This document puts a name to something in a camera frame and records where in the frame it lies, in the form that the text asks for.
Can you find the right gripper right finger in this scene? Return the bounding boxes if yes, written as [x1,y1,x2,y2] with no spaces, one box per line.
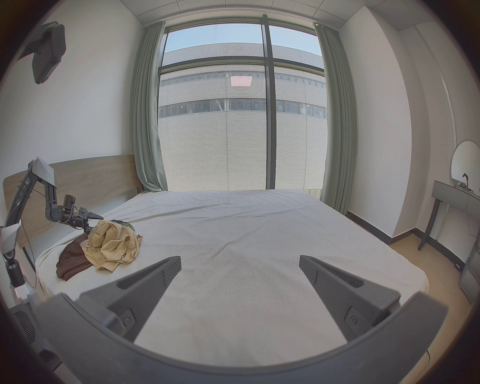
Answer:
[299,255,403,343]

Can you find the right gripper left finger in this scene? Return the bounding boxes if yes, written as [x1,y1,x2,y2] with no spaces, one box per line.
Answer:
[77,256,182,343]

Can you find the tan shorts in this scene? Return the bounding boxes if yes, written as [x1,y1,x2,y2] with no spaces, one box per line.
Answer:
[80,220,144,271]

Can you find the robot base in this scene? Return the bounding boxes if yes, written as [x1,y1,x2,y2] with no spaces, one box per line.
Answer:
[7,300,64,376]

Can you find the brown shorts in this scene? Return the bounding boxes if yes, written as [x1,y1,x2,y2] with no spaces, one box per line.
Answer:
[55,236,94,282]

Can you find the grey-green curtain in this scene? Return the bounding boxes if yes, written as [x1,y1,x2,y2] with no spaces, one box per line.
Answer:
[129,20,169,194]
[313,22,357,216]

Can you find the window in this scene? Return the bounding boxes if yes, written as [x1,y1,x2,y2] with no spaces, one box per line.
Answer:
[157,13,327,199]

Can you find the grey dressing table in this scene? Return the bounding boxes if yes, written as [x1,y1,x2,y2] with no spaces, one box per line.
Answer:
[417,180,480,271]

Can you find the round mirror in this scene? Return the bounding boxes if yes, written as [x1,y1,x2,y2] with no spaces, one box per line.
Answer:
[450,140,480,188]

